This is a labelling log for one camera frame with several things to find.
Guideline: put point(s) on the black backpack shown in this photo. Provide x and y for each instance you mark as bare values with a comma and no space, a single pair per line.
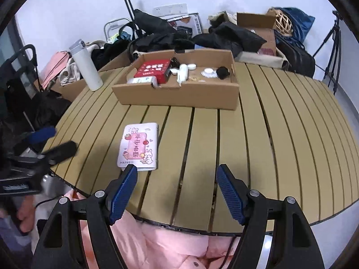
297,56

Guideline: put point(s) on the shallow cardboard tray box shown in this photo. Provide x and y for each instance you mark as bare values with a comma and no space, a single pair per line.
179,96

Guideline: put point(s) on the blue bag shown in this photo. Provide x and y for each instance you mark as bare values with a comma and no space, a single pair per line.
301,19

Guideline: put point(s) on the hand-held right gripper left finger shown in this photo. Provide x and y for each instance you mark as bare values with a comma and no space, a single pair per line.
123,193

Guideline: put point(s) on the black jacket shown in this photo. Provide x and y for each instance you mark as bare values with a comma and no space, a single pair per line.
157,33
235,37

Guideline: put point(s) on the black tripod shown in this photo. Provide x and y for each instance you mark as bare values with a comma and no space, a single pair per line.
335,39

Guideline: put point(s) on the white thermos bottle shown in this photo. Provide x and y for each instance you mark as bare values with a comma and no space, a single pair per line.
87,67

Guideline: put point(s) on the pink bag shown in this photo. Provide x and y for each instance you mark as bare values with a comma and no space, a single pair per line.
54,67

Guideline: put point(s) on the person's left hand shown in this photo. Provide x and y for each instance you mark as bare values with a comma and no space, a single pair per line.
25,213

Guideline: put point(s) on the printed appliance box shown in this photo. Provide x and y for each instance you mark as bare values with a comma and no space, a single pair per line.
190,22

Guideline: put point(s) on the white wall socket plate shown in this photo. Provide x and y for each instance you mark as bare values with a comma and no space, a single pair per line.
171,9

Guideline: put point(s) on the black cart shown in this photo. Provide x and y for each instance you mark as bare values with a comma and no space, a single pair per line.
16,89

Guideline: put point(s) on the pink white cartoon packet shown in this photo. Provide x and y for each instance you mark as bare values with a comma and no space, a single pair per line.
137,145

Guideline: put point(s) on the small white packet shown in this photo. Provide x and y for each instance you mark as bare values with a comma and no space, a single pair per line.
173,71

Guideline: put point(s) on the low cardboard box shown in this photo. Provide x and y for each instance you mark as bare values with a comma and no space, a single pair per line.
67,88

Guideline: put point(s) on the open cardboard box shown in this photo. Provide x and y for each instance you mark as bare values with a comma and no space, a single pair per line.
260,30

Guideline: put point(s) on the dark cloth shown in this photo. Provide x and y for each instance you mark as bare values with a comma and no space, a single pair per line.
49,109

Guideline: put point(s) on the white metal frame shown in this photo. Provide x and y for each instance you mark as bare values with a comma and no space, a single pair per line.
108,28

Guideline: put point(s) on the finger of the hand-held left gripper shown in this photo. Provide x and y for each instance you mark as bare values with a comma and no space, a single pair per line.
60,150
42,134

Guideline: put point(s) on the wicker basket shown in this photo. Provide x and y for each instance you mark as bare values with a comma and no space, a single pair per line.
283,22

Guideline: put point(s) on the black fuzzy round object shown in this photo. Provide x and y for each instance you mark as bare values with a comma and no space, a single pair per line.
223,72

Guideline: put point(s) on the red box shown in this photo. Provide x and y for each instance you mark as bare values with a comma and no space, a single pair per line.
153,68

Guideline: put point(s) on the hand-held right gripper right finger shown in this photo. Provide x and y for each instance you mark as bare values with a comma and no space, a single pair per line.
230,193

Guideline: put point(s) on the pink padded jacket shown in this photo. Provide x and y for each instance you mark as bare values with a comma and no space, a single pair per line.
168,243

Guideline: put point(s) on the light blue item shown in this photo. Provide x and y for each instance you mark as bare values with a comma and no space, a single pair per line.
200,46

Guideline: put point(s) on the beige tote bag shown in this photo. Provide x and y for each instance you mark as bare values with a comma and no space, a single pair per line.
68,74

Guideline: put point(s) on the white paper packet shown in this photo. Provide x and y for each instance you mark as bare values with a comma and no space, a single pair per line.
141,80

